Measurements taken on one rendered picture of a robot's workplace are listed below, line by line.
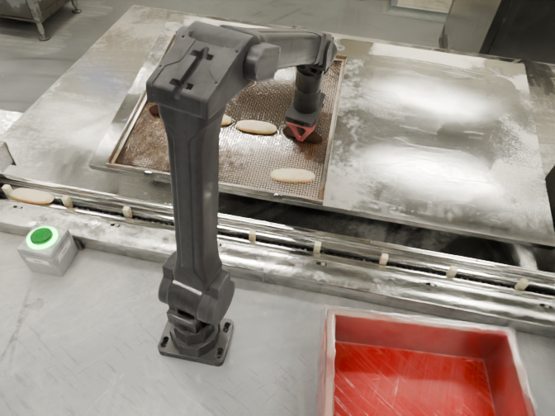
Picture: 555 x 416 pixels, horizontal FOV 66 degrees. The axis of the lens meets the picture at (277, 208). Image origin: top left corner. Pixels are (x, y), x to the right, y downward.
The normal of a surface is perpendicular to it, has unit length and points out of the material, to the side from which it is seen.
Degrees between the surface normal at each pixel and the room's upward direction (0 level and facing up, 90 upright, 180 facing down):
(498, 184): 10
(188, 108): 84
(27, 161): 0
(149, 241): 0
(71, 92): 0
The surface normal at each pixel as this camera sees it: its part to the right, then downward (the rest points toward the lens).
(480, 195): 0.03, -0.54
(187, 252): -0.39, 0.58
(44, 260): -0.18, 0.72
